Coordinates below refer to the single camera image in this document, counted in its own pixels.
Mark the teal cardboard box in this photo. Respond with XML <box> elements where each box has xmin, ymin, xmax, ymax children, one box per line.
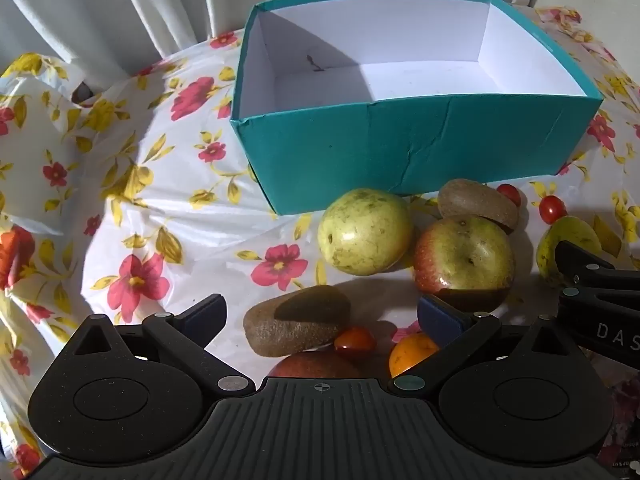
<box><xmin>229</xmin><ymin>0</ymin><xmax>605</xmax><ymax>215</ymax></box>

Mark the dark red apple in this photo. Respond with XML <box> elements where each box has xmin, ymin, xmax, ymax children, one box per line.
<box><xmin>267</xmin><ymin>351</ymin><xmax>363</xmax><ymax>380</ymax></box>

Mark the red cherry tomato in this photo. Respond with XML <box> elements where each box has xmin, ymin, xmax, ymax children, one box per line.
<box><xmin>539</xmin><ymin>195</ymin><xmax>568</xmax><ymax>224</ymax></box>
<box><xmin>496</xmin><ymin>183</ymin><xmax>522</xmax><ymax>208</ymax></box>
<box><xmin>334</xmin><ymin>327</ymin><xmax>377</xmax><ymax>359</ymax></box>

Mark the white curtain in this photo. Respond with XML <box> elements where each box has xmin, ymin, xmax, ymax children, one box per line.
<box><xmin>0</xmin><ymin>0</ymin><xmax>546</xmax><ymax>92</ymax></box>

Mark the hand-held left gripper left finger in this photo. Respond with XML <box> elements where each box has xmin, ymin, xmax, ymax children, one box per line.
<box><xmin>70</xmin><ymin>293</ymin><xmax>257</xmax><ymax>397</ymax></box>

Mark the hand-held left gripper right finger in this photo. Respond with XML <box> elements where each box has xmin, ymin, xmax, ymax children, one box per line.
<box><xmin>388</xmin><ymin>294</ymin><xmax>579</xmax><ymax>397</ymax></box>

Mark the brown kiwi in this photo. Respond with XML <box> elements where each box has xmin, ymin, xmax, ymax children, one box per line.
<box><xmin>437</xmin><ymin>178</ymin><xmax>521</xmax><ymax>233</ymax></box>
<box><xmin>243</xmin><ymin>285</ymin><xmax>352</xmax><ymax>358</ymax></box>

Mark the red and green apple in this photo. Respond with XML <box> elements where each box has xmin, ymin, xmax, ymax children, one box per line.
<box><xmin>412</xmin><ymin>215</ymin><xmax>516</xmax><ymax>312</ymax></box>

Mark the large green guava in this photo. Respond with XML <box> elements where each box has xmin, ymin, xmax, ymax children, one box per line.
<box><xmin>317</xmin><ymin>188</ymin><xmax>415</xmax><ymax>276</ymax></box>

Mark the orange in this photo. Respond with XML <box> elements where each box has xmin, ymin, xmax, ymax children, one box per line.
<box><xmin>389</xmin><ymin>332</ymin><xmax>441</xmax><ymax>379</ymax></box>

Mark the small green guava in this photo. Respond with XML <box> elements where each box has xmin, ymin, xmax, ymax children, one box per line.
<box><xmin>536</xmin><ymin>216</ymin><xmax>603</xmax><ymax>287</ymax></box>

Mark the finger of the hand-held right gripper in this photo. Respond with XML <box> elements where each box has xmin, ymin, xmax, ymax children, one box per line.
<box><xmin>555</xmin><ymin>240</ymin><xmax>640</xmax><ymax>307</ymax></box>

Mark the floral plastic tablecloth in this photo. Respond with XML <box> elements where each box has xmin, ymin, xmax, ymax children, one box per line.
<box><xmin>0</xmin><ymin>5</ymin><xmax>640</xmax><ymax>480</ymax></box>

